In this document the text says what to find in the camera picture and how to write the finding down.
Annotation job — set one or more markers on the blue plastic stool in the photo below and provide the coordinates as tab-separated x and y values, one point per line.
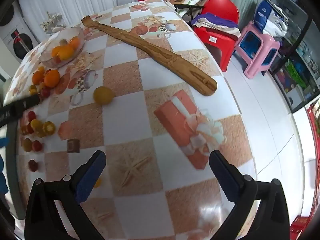
250	41

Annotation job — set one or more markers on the clear glass bowl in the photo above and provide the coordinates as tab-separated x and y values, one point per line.
75	32

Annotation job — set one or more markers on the folded purple and white cloth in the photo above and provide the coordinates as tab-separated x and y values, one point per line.
215	23

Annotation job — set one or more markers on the white washing machine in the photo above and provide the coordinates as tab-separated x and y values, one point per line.
18	17

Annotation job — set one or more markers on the checkered printed tablecloth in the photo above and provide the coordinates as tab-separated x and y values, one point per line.
150	130

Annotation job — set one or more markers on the group of cherry tomatoes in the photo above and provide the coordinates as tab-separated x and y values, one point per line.
35	124

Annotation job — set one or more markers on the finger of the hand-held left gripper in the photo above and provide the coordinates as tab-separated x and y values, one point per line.
21	107

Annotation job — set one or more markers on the red box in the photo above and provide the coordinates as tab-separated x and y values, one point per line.
298	223

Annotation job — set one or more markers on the blue and white bag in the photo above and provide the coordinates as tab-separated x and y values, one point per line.
265	15

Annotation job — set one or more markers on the white tiered stand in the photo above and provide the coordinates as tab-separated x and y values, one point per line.
51	21

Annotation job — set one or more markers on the pink plastic stool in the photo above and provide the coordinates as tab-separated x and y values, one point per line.
270	42

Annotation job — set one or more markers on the orange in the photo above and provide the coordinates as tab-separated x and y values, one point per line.
52	78
38	77
61	52
74	42

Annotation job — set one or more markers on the black shelf cabinet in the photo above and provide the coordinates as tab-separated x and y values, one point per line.
295	10

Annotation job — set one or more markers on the black folding chair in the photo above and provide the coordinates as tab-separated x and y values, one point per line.
192	10

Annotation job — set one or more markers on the long wooden back scratcher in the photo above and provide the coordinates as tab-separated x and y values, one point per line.
155	52

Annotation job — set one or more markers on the yellow round fruit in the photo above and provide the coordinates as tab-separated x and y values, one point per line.
103	95

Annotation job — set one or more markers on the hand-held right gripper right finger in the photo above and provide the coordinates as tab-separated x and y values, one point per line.
226	180

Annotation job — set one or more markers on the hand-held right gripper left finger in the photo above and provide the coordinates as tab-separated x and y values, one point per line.
91	177

